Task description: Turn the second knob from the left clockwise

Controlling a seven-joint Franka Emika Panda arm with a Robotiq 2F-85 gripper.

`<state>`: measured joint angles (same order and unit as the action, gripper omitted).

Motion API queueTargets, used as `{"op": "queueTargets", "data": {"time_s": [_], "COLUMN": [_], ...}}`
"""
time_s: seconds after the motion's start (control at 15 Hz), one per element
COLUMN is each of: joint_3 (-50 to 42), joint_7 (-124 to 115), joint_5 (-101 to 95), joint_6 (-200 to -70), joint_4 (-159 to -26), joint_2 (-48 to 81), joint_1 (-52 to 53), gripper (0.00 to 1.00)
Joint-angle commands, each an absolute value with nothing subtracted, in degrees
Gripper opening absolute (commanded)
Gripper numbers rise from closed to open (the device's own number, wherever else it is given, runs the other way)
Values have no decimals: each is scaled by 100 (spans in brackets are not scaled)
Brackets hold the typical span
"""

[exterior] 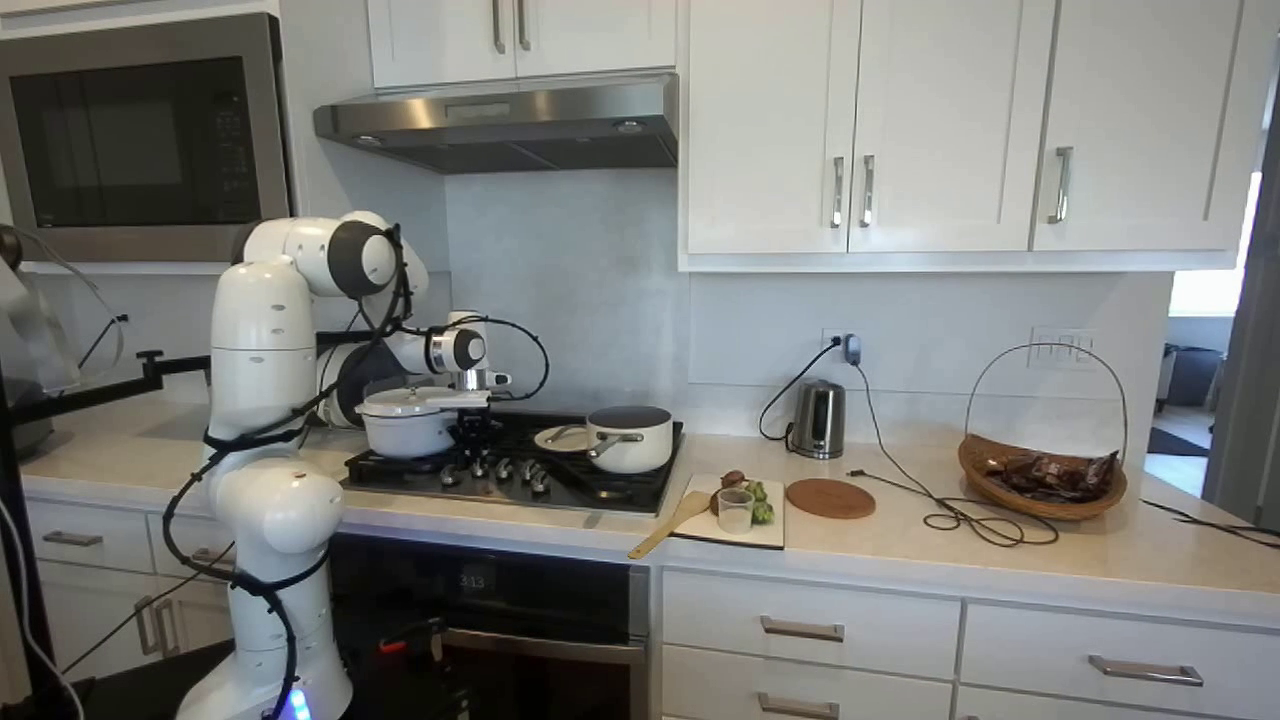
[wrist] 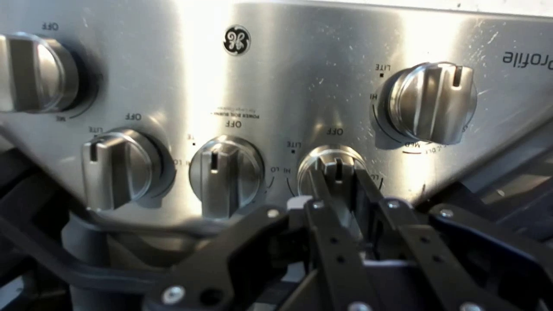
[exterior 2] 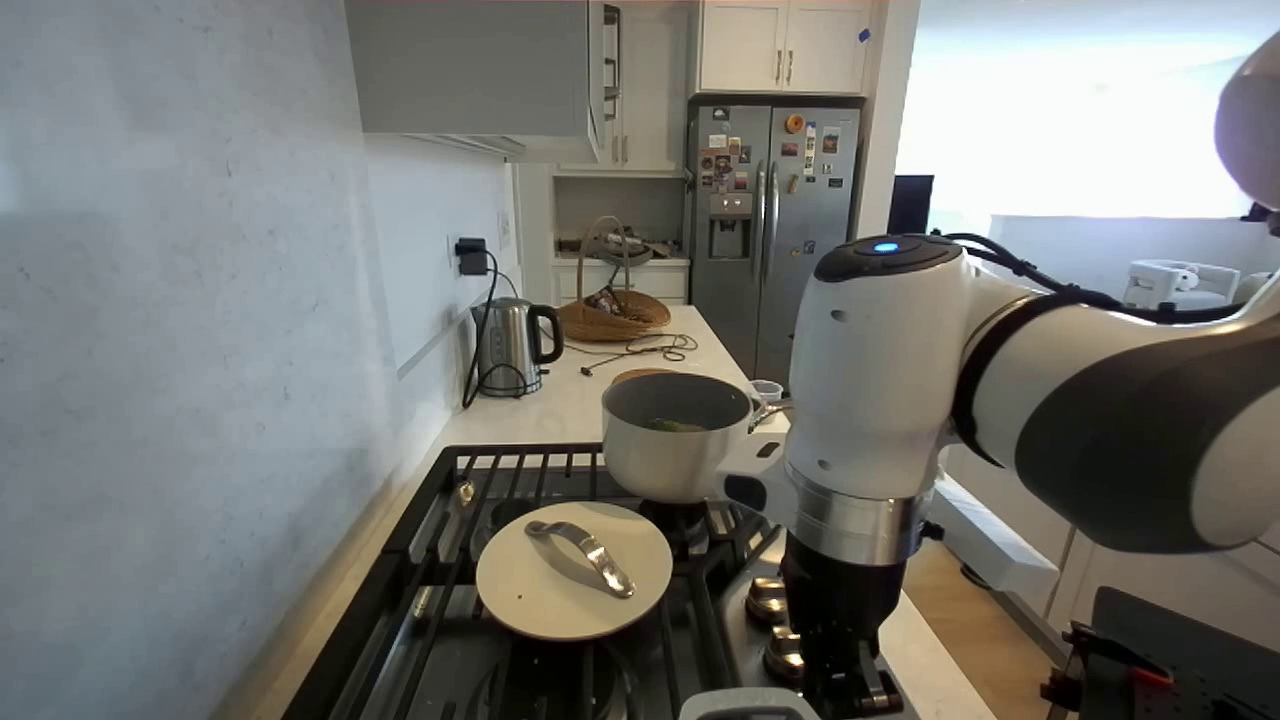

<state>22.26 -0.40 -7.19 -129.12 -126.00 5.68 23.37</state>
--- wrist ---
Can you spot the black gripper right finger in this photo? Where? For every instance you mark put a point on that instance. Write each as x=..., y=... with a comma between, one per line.
x=437, y=270

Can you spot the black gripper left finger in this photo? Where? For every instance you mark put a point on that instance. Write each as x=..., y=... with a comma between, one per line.
x=328, y=253

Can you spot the silver stove knob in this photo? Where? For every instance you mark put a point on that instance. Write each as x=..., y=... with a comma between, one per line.
x=123, y=166
x=429, y=104
x=36, y=71
x=226, y=173
x=334, y=156

